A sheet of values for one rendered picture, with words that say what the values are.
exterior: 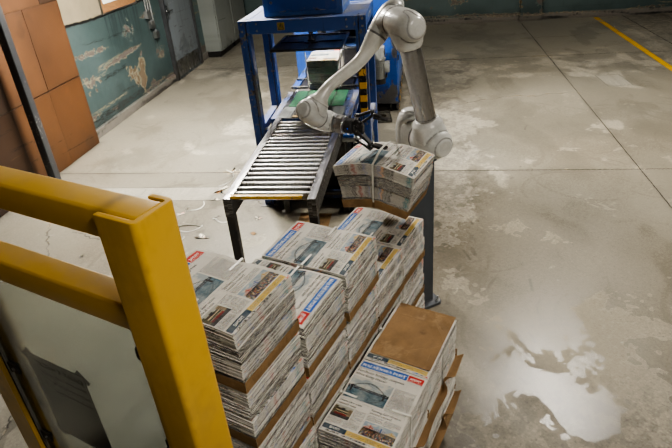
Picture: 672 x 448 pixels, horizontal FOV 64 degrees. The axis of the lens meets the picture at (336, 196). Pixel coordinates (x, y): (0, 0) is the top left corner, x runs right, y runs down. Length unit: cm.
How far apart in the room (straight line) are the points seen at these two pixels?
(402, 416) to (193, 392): 118
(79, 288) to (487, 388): 233
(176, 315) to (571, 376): 253
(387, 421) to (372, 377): 21
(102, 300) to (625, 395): 265
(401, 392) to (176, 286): 140
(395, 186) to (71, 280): 163
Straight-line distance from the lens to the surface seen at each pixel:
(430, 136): 270
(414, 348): 236
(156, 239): 89
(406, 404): 217
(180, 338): 100
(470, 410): 296
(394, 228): 268
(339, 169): 256
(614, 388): 322
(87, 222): 97
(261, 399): 172
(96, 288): 111
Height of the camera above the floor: 224
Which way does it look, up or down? 28 degrees down
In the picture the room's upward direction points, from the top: 5 degrees counter-clockwise
